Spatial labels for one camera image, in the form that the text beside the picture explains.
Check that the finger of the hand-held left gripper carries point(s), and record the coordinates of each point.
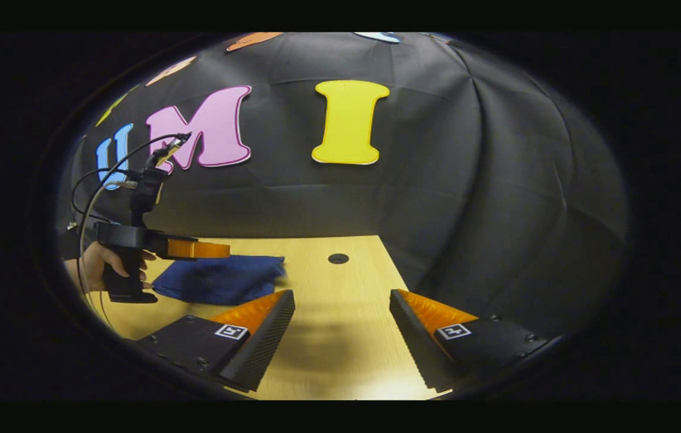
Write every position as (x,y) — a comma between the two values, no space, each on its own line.
(196,249)

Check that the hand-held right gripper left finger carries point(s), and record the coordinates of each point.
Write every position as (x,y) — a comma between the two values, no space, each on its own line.
(259,349)

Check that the blue denim jeans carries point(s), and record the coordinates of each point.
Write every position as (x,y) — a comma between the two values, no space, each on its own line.
(220,279)

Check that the black backdrop cloth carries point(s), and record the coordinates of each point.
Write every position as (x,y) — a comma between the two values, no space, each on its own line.
(437,192)

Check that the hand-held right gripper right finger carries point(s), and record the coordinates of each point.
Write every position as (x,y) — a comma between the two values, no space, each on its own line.
(419,346)

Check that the black table grommet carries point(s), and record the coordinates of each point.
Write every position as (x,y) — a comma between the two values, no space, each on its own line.
(338,258)

